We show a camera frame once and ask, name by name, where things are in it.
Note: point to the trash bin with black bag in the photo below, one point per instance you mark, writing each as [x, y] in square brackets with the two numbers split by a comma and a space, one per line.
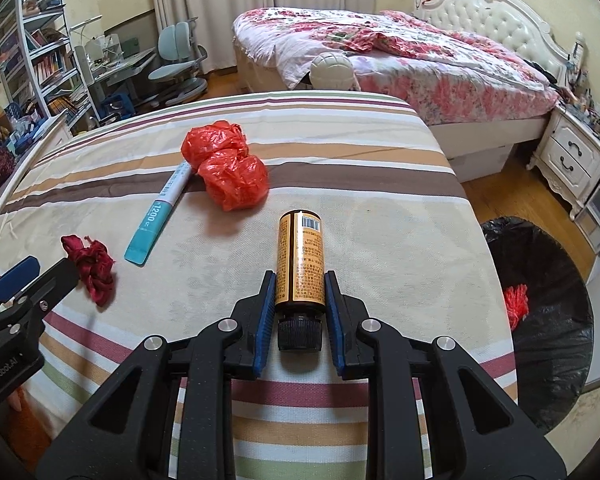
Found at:
[545, 270]

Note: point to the white bed with tufted headboard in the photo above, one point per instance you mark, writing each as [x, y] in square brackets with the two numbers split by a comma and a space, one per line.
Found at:
[495, 15]

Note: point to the white bookshelf with books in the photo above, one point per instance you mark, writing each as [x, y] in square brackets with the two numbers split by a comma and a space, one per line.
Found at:
[45, 60]

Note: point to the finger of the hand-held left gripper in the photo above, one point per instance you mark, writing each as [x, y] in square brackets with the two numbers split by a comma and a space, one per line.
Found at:
[55, 282]
[17, 277]

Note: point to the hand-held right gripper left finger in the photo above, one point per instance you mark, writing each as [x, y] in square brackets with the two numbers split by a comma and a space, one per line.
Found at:
[267, 310]

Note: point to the white study desk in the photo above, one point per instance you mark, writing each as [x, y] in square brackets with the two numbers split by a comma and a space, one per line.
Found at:
[125, 62]

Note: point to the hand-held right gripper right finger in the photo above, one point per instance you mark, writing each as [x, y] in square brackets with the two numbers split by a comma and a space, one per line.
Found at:
[332, 310]

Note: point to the cream curtain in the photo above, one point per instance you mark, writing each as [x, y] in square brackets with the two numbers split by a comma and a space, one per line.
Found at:
[230, 0]

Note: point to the dark red crumpled cloth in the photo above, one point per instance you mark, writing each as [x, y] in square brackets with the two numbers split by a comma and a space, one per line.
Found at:
[92, 270]

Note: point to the amber bottle with black cap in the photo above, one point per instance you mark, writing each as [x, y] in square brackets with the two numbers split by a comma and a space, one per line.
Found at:
[300, 260]

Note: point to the white nightstand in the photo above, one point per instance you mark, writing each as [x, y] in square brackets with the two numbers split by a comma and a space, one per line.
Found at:
[570, 155]

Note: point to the grey-blue desk chair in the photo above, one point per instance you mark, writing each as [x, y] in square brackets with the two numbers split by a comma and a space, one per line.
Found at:
[177, 40]

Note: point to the white storage box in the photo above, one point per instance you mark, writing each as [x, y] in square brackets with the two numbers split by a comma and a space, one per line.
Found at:
[480, 160]

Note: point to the red foam fruit net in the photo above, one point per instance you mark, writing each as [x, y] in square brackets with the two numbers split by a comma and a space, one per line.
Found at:
[516, 305]

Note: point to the cluster of small bottles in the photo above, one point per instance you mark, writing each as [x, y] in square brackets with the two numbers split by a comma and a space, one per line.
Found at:
[587, 105]

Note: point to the pink floral quilt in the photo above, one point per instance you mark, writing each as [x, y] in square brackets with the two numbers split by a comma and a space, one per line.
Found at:
[430, 75]

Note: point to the red crumpled plastic bag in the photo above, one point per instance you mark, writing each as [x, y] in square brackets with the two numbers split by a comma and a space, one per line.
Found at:
[230, 175]

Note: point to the white and teal tube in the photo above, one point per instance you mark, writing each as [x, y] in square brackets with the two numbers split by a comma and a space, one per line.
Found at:
[155, 215]

